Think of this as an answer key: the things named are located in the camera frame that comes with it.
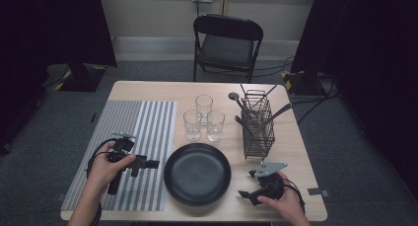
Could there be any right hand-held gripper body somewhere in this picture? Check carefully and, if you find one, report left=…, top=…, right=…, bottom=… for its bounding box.
left=254, top=161, right=289, bottom=201

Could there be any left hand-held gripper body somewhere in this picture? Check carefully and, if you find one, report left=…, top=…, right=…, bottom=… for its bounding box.
left=107, top=131, right=148, bottom=196

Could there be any dark wire cutlery basket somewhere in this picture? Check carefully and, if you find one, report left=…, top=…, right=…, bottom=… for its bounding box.
left=241, top=89, right=276, bottom=161

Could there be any clear drinking glass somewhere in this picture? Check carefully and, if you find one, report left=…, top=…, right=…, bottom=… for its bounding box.
left=195, top=94, right=214, bottom=125
left=206, top=110, right=226, bottom=142
left=182, top=109, right=202, bottom=142

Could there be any person's right hand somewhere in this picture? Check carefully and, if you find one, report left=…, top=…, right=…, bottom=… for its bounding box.
left=257, top=171, right=312, bottom=226

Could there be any person's left hand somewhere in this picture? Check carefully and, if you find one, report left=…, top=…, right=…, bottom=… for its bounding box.
left=87, top=141, right=138, bottom=196

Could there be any grey white striped placemat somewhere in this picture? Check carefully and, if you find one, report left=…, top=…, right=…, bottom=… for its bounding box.
left=60, top=100, right=177, bottom=211

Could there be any stand base with hazard tape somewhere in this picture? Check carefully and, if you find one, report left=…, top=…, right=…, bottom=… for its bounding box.
left=53, top=62, right=107, bottom=93
left=280, top=69, right=326, bottom=96

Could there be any dark metal spoon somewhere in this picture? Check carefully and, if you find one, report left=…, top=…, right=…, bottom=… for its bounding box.
left=228, top=92, right=255, bottom=123

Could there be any black folding chair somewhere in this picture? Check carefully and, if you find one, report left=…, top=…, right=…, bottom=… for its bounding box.
left=192, top=13, right=264, bottom=84

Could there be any black curtain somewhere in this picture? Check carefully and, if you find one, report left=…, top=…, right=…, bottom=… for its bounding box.
left=290, top=0, right=418, bottom=200
left=0, top=0, right=118, bottom=155

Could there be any right hand-held gripper cable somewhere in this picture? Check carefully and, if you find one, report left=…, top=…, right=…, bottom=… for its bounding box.
left=284, top=180, right=306, bottom=214

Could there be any hand-held gripper cable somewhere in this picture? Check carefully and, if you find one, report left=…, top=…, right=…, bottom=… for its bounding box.
left=284, top=180, right=306, bottom=214
left=86, top=137, right=118, bottom=226

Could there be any left hand-held gripper cable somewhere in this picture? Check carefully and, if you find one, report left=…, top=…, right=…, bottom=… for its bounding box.
left=86, top=137, right=118, bottom=226

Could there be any grey flat-handled utensil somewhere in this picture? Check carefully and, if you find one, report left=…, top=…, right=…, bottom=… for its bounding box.
left=254, top=103, right=293, bottom=133

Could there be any black floor cable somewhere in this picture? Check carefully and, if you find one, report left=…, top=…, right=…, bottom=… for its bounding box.
left=252, top=56, right=295, bottom=78
left=290, top=77, right=341, bottom=125

